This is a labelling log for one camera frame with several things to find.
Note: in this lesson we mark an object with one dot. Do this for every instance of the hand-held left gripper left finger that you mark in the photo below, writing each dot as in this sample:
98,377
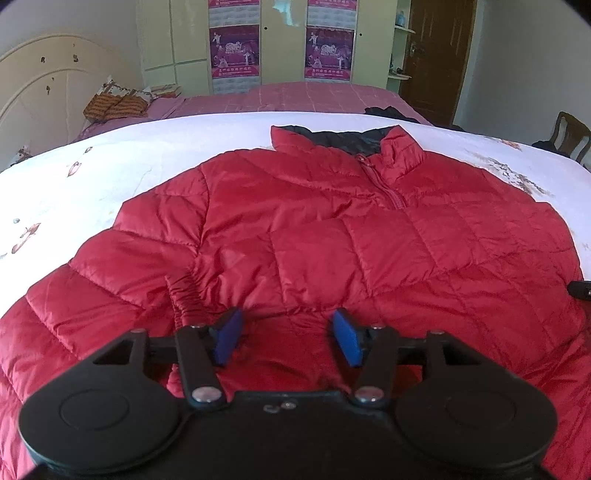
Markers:
229,333

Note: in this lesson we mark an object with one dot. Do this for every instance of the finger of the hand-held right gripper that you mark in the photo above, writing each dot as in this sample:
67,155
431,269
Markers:
580,289

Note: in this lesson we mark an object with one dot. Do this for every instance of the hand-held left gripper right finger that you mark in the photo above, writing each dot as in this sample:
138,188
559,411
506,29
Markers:
347,339

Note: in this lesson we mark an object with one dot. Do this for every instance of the red puffer jacket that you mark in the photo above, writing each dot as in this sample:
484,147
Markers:
323,230

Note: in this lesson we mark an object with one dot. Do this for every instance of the dark clothes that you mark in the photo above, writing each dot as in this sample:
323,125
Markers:
390,113

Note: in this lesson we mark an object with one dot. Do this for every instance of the wooden chair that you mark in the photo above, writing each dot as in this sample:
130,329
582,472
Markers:
572,134

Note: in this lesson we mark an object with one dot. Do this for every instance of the white floral bedsheet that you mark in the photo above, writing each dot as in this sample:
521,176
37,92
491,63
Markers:
138,152

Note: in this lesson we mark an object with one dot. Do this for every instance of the pink checkered bedsheet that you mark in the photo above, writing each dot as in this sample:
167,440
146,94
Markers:
300,97

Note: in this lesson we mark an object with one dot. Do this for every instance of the folded cloth pile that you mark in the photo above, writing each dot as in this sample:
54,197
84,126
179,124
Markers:
164,91

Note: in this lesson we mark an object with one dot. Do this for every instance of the brown patterned pillow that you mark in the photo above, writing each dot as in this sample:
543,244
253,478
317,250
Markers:
115,104

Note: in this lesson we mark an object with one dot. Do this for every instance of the brown wooden door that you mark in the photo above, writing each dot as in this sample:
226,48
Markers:
438,60

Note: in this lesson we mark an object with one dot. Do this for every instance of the pale green wardrobe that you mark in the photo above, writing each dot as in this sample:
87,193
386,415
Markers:
184,37

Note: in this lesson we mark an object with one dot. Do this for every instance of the cream wooden headboard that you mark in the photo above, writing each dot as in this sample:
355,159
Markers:
37,92

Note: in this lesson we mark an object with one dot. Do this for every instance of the blue bottle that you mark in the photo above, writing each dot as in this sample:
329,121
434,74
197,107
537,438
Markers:
400,18

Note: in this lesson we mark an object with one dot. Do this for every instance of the purple wall poster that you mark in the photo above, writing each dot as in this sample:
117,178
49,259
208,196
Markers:
328,53
234,50
233,4
332,4

